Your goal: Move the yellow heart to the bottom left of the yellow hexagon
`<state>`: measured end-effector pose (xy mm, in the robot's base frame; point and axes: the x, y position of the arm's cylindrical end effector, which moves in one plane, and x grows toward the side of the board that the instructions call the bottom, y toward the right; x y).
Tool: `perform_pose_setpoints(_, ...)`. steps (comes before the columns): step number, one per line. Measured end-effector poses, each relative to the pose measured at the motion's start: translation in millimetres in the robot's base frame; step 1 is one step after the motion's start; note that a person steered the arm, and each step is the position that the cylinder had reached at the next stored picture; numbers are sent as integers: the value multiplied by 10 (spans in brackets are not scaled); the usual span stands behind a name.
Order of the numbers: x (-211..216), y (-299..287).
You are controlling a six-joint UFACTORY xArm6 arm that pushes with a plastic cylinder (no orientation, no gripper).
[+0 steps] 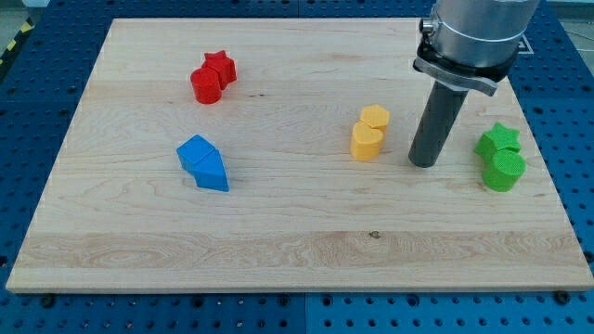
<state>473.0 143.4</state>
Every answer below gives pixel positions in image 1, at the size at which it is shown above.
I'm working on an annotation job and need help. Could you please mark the yellow heart block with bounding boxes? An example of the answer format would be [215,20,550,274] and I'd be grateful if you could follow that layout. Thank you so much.
[350,122,384,161]

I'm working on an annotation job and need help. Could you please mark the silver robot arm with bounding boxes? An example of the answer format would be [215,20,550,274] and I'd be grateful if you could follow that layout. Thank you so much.
[413,0,538,96]

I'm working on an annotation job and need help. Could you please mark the yellow hexagon block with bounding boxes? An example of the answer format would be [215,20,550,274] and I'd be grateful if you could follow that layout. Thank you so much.
[359,105,391,134]

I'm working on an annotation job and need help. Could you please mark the blue triangular prism block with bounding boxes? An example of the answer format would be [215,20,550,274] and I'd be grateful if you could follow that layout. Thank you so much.
[191,149,229,192]

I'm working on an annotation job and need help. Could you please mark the wooden board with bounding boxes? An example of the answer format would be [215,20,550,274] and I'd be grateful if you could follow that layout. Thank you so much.
[6,19,593,294]

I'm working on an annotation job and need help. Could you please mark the blue cube block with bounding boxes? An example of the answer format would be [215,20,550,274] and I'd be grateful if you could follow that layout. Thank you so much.
[176,135,215,173]

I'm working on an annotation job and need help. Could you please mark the red star block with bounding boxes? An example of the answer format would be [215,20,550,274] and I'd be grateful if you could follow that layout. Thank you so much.
[202,50,237,90]

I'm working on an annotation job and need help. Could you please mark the red cylinder block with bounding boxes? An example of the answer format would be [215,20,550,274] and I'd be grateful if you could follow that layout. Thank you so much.
[190,68,222,104]

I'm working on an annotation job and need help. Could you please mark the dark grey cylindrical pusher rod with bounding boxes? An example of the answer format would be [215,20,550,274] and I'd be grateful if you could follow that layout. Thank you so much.
[408,82,468,168]

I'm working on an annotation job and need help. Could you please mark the green star block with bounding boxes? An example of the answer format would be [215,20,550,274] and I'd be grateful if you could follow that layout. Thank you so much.
[474,122,522,163]

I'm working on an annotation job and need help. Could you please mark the green cylinder block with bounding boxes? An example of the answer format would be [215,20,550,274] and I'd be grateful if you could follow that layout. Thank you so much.
[482,149,526,192]

